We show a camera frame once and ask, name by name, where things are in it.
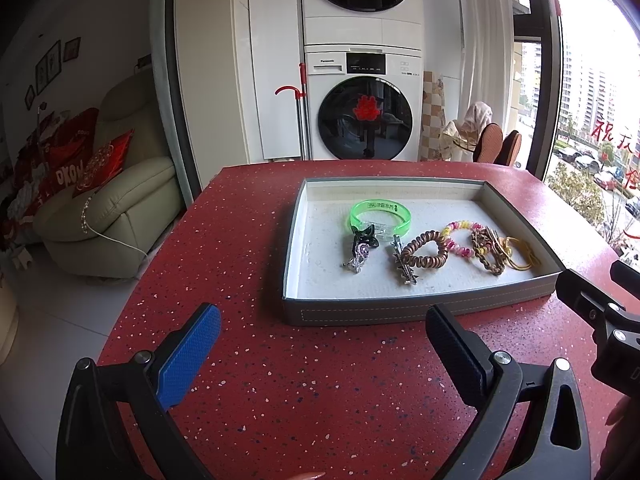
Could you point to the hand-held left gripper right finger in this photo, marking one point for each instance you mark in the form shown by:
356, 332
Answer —
452, 345

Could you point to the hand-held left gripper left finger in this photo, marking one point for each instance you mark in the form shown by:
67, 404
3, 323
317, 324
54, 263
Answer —
190, 355

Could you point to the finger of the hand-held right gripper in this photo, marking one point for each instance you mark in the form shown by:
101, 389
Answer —
580, 295
627, 272

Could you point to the silver metal hair clip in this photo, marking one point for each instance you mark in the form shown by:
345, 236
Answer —
402, 265

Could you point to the black claw hair clip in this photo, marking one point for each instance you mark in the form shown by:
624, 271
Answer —
362, 240

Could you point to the grey jewelry tray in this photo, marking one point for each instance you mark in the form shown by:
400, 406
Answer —
325, 260

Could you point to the person's right hand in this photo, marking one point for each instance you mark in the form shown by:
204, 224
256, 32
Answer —
622, 440

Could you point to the person's left hand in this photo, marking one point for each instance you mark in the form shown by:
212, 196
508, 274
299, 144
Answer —
305, 476

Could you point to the green translucent bangle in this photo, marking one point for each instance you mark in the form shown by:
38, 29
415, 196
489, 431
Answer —
380, 206

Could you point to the brown chair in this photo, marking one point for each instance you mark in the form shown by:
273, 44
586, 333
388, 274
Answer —
490, 142
510, 147

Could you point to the beige leather sofa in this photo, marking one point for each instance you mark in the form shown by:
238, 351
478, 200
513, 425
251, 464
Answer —
130, 195

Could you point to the cream cloth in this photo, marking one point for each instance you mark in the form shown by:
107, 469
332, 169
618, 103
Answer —
455, 135

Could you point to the beige towel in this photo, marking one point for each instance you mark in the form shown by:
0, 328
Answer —
477, 115

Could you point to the red patterned cushion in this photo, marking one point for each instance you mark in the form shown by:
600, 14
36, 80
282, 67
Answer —
102, 162

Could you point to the checkered panel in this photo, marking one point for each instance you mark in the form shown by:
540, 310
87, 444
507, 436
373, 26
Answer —
432, 110

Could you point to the red printed pillow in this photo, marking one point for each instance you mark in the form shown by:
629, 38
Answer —
70, 150

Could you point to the white curtain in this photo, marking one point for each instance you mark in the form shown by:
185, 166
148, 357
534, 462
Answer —
485, 35

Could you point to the white washing machine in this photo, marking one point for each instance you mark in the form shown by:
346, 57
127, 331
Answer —
325, 67

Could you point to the white tall cabinet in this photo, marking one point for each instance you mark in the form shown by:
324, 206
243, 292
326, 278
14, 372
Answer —
275, 35

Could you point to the white dryer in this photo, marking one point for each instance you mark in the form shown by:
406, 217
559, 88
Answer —
360, 25

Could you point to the dark window frame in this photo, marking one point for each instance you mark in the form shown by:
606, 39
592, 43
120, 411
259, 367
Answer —
542, 85

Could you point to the small dark picture frame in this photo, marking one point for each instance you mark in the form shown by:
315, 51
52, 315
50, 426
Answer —
30, 95

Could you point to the red picture frame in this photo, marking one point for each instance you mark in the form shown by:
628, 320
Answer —
71, 50

